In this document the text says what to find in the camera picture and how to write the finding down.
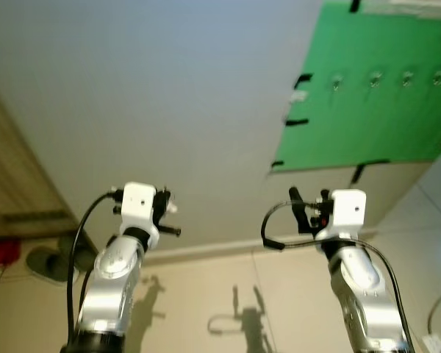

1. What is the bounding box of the brown wooden door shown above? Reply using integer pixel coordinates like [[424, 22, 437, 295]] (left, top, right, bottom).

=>
[[0, 74, 79, 238]]

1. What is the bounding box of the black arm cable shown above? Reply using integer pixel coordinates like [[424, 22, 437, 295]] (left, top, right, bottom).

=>
[[65, 190, 126, 346], [261, 200, 416, 353]]

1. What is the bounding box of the dark slipper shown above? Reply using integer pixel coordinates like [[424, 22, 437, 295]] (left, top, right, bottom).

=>
[[26, 234, 98, 285]]

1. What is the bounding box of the red object on floor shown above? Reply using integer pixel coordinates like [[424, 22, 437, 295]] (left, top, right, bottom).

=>
[[0, 238, 21, 267]]

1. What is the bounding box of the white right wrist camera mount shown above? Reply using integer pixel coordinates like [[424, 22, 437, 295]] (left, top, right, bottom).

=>
[[329, 189, 368, 241]]

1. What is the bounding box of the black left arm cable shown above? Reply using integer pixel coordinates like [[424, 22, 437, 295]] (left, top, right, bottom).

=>
[[65, 190, 126, 346]]

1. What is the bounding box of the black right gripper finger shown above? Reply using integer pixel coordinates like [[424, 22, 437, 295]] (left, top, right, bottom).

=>
[[289, 187, 308, 230]]

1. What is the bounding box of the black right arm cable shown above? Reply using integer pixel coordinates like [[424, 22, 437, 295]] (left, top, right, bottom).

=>
[[261, 200, 416, 353]]

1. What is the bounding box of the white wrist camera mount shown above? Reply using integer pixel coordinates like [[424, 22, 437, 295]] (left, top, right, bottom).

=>
[[329, 189, 368, 241], [121, 182, 159, 233]]

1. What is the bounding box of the green wall board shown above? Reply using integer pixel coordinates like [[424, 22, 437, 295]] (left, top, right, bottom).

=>
[[268, 0, 441, 174]]

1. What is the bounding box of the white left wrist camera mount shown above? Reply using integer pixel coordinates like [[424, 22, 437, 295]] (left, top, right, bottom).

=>
[[121, 182, 159, 233]]

